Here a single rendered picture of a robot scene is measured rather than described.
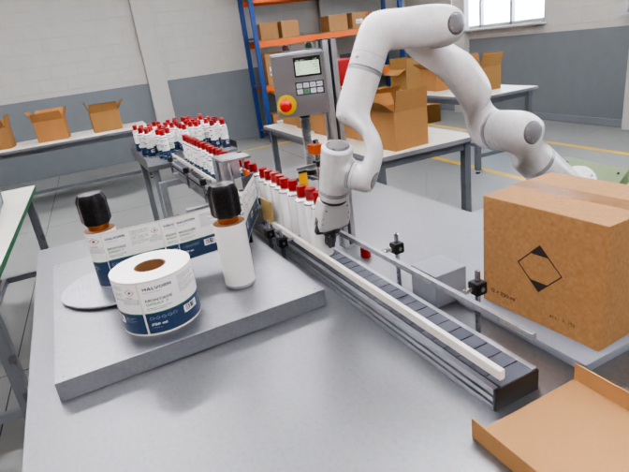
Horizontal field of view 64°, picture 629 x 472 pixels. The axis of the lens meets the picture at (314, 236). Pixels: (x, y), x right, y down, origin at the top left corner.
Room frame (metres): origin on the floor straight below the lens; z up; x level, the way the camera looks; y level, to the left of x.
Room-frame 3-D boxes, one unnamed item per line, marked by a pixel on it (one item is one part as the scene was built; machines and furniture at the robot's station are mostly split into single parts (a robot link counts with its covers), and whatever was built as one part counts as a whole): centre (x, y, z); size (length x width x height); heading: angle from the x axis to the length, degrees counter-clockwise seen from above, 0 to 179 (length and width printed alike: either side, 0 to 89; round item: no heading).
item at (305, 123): (1.69, -0.02, 1.18); 0.04 x 0.04 x 0.21
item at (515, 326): (1.25, -0.15, 0.95); 1.07 x 0.01 x 0.01; 24
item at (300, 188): (1.52, 0.02, 0.98); 0.05 x 0.05 x 0.20
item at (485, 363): (1.22, -0.08, 0.90); 1.07 x 0.01 x 0.02; 24
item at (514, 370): (1.50, 0.00, 0.86); 1.65 x 0.08 x 0.04; 24
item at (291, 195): (1.60, 0.05, 0.98); 0.05 x 0.05 x 0.20
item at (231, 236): (1.31, 0.23, 1.03); 0.09 x 0.09 x 0.30
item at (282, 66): (1.63, -0.03, 1.38); 0.17 x 0.10 x 0.19; 79
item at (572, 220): (1.01, -0.57, 0.99); 0.30 x 0.24 x 0.27; 27
